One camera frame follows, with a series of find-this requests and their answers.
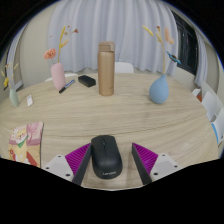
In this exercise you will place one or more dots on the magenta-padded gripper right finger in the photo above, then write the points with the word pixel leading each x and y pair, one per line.
pixel 163 166

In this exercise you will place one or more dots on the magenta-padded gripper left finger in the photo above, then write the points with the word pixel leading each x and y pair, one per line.
pixel 61 166

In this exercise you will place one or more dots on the black computer mouse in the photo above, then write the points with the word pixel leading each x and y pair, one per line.
pixel 106 156

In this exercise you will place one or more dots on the cartoon cat print mouse pad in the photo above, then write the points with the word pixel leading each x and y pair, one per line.
pixel 26 143

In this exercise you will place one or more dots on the white remote control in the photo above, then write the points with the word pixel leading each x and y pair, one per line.
pixel 30 100

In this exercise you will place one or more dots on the blue vase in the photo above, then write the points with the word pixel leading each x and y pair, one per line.
pixel 159 90

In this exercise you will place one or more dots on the black and blue marker pen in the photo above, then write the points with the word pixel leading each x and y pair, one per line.
pixel 67 85

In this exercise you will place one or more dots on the pale green vase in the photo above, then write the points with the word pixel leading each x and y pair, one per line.
pixel 14 98

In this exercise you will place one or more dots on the black rectangular case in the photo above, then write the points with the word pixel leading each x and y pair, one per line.
pixel 87 81

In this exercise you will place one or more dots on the pink vase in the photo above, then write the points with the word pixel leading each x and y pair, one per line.
pixel 58 76

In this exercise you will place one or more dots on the gold insulated drink bottle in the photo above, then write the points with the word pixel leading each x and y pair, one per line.
pixel 106 71

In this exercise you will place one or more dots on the narrow white curtain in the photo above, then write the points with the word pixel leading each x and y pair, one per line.
pixel 201 60
pixel 15 56

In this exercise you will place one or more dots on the pink and yellow dried flowers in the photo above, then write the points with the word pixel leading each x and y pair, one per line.
pixel 50 53

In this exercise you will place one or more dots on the dark window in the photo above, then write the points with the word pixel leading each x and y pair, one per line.
pixel 186 46

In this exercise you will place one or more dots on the yellow and blue dried flowers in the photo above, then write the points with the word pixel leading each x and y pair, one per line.
pixel 168 36

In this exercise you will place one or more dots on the wide white curtain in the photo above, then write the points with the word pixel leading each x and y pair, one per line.
pixel 133 26

